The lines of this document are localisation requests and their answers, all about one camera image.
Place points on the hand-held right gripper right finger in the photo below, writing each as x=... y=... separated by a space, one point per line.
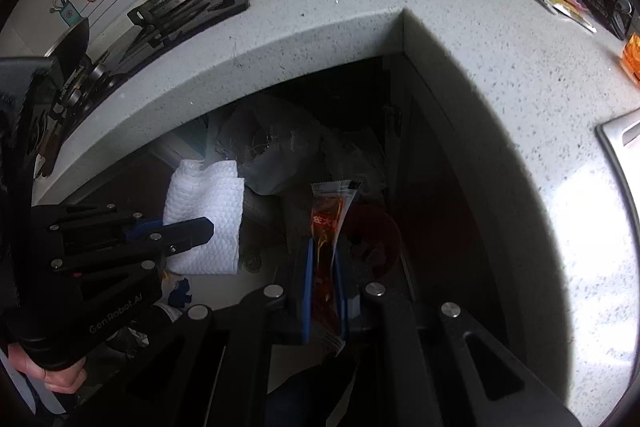
x=340 y=287

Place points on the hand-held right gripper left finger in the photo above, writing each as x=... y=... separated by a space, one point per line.
x=309 y=287

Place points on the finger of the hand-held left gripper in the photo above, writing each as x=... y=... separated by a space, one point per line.
x=145 y=228
x=190 y=232

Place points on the white paper towel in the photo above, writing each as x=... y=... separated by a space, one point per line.
x=205 y=207

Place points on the red trash bin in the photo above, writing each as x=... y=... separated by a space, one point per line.
x=375 y=252

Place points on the red sauce sachet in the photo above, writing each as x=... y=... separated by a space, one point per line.
x=327 y=227

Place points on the person's left hand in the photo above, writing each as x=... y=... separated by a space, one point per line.
x=62 y=379

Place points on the clear plastic bag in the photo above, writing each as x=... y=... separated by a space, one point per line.
x=280 y=157

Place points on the black frying pan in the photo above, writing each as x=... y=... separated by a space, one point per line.
x=72 y=39

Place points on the stainless steel sink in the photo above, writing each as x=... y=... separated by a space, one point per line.
x=615 y=132

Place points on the orange striped packet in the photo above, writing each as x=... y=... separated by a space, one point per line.
x=570 y=9

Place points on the orange jelly cup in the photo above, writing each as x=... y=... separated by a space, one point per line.
x=632 y=57

